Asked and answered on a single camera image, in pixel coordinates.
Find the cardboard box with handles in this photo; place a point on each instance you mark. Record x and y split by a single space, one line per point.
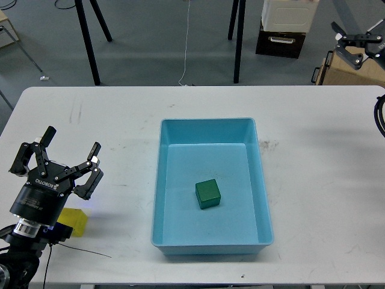
335 70

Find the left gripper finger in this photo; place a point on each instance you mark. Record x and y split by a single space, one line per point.
20 164
90 165

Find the white storage box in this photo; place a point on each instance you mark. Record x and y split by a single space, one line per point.
288 16

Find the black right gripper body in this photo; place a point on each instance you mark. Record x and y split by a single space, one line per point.
376 48

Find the green block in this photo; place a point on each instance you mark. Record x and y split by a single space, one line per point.
208 194

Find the thin black cable tie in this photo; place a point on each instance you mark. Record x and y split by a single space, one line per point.
85 250

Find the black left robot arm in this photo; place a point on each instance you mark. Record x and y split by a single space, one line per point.
26 242

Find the right black tripod stand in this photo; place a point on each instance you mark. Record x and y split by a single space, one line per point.
237 17

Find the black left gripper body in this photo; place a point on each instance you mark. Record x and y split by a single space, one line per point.
41 198

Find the yellow block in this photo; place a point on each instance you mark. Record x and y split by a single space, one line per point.
74 218

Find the black drawer box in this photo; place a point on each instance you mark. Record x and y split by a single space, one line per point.
279 44

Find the wooden furniture with metal leg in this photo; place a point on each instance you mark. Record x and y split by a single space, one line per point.
9 36

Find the blue plastic bin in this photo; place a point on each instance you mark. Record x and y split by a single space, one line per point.
196 150

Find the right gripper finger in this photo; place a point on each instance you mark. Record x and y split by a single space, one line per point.
351 47

